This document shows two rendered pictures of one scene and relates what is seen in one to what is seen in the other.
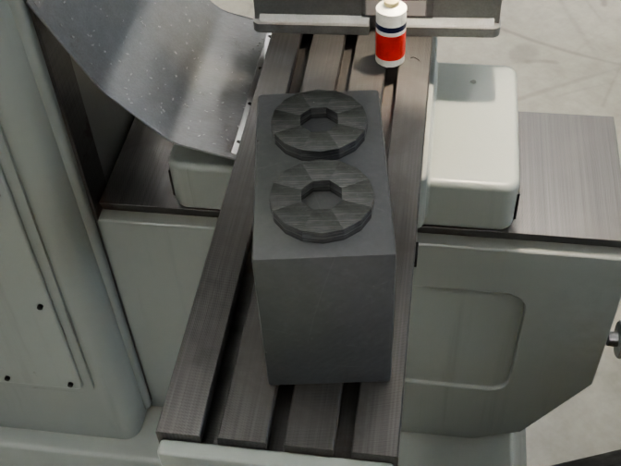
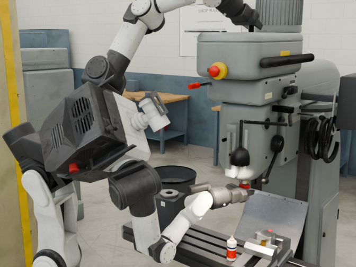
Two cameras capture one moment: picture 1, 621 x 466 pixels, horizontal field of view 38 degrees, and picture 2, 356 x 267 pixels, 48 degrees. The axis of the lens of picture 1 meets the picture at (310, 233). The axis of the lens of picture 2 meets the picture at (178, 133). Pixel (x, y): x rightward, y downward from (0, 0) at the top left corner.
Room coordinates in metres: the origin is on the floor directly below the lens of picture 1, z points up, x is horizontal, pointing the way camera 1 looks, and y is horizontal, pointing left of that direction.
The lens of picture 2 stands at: (1.49, -1.61, 1.88)
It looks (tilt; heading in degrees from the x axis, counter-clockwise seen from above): 14 degrees down; 117
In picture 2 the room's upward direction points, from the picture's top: straight up
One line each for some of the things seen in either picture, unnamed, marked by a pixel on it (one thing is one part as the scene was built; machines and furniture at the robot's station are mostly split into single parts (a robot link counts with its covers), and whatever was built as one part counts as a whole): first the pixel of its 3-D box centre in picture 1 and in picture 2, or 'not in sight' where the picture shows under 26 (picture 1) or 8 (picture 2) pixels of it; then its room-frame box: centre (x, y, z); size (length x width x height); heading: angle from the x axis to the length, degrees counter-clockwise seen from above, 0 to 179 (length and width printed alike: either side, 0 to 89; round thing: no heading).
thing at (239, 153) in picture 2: not in sight; (240, 155); (1.07, -0.26, 1.45); 0.07 x 0.07 x 0.06
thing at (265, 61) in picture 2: not in sight; (288, 60); (1.18, -0.06, 1.79); 0.45 x 0.04 x 0.04; 80
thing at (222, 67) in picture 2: not in sight; (218, 70); (0.99, -0.29, 1.76); 0.06 x 0.02 x 0.06; 170
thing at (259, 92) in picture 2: not in sight; (253, 86); (1.04, -0.03, 1.68); 0.34 x 0.24 x 0.10; 80
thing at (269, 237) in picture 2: not in sight; (266, 240); (1.14, -0.09, 1.05); 0.06 x 0.05 x 0.06; 172
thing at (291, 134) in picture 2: not in sight; (267, 129); (1.07, 0.12, 1.47); 0.24 x 0.19 x 0.26; 170
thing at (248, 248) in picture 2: not in sight; (260, 249); (1.13, -0.14, 1.03); 0.12 x 0.06 x 0.04; 172
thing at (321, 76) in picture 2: not in sight; (295, 81); (1.12, 0.42, 1.66); 0.80 x 0.23 x 0.20; 80
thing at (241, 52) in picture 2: not in sight; (251, 53); (1.04, -0.05, 1.81); 0.47 x 0.26 x 0.16; 80
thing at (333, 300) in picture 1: (323, 231); (160, 209); (0.60, -0.01, 1.04); 0.22 x 0.12 x 0.20; 178
